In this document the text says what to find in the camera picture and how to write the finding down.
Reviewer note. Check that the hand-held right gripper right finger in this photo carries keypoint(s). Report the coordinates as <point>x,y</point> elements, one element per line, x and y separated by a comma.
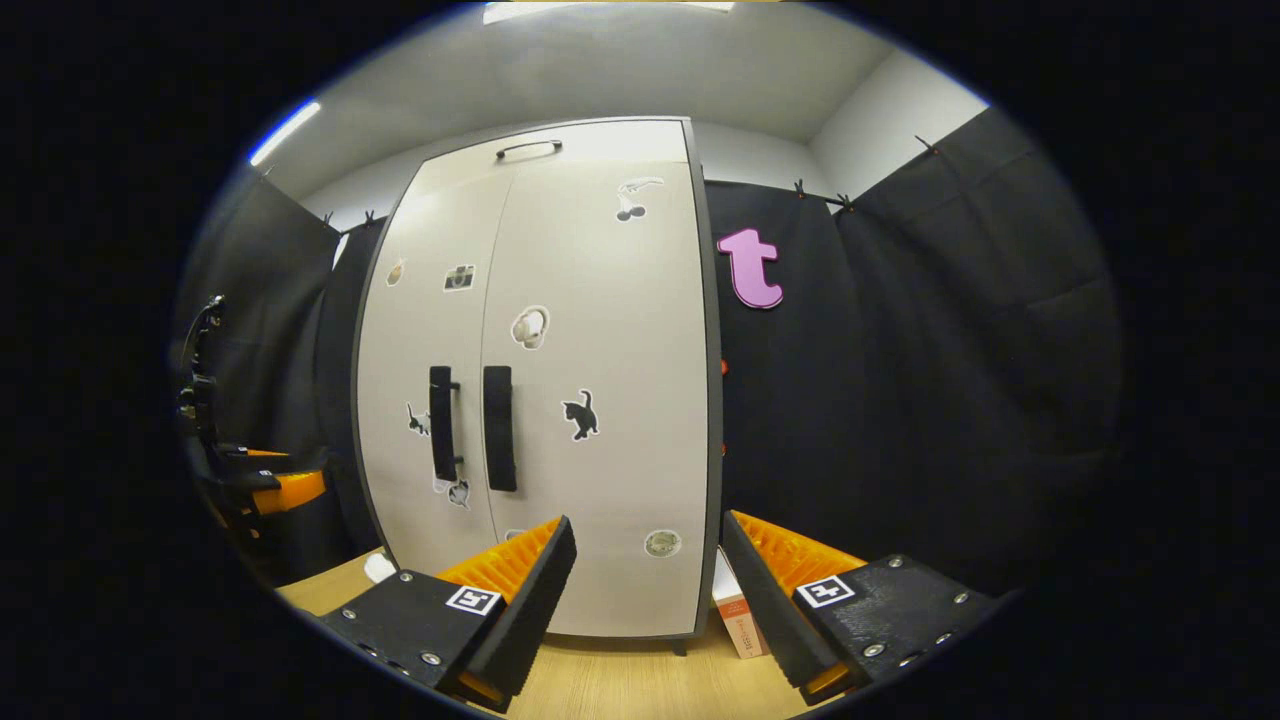
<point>765,610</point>

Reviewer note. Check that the large ceiling light panel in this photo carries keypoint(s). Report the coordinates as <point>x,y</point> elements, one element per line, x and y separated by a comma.
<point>610,10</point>

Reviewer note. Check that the white shoe cabinet door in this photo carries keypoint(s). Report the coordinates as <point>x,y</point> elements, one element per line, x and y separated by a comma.
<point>420,330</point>
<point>620,350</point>

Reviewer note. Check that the white shoe cabinet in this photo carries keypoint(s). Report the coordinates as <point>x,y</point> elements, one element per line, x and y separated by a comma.
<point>715,420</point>

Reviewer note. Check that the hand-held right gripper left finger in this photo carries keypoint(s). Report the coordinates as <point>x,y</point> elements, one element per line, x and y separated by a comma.
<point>530,610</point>

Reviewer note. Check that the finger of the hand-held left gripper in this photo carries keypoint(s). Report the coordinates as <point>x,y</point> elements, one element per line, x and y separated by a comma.
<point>295,490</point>

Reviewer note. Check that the orange and white box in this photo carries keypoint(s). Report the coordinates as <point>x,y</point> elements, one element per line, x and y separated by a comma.
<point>740,625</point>

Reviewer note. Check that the white bowl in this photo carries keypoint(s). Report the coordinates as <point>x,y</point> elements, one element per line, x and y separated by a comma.
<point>380,568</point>

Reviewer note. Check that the black backdrop cloth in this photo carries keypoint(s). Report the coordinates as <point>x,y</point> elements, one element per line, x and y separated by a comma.
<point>900,400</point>

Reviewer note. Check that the narrow ceiling light strip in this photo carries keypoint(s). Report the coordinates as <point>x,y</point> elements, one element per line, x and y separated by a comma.
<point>285,132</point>

